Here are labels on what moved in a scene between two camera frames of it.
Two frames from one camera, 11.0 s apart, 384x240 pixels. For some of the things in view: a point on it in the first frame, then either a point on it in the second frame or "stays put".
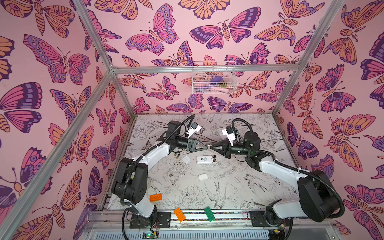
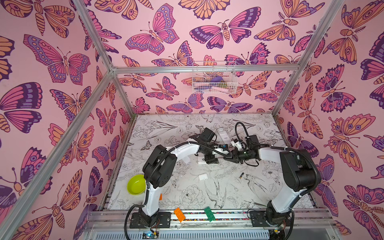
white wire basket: x=214 y=77 stays put
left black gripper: x=199 y=144 -> x=211 y=160
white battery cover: x=203 y=176 stays put
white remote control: x=205 y=159 stays put
